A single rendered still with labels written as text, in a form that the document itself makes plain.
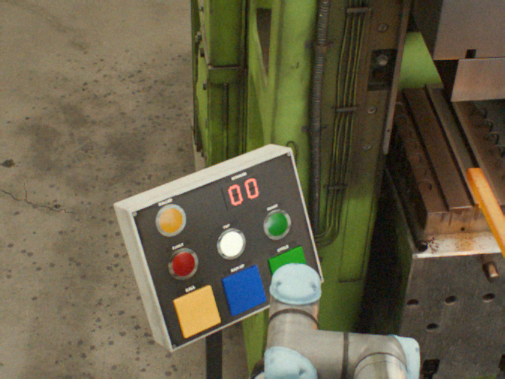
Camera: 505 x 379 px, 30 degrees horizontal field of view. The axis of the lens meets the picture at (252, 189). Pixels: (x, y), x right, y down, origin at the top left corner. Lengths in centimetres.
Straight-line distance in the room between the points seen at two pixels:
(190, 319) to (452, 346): 76
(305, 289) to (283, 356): 12
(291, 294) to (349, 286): 95
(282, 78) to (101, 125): 196
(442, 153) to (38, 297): 153
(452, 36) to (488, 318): 75
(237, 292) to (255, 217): 14
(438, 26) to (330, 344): 63
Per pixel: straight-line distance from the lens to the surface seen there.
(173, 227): 168
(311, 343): 136
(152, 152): 362
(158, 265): 169
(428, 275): 205
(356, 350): 136
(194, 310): 173
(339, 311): 240
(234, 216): 173
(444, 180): 207
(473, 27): 173
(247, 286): 176
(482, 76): 180
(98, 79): 402
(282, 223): 178
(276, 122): 194
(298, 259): 181
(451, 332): 222
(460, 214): 203
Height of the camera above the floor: 234
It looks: 43 degrees down
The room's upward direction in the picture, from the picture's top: 2 degrees clockwise
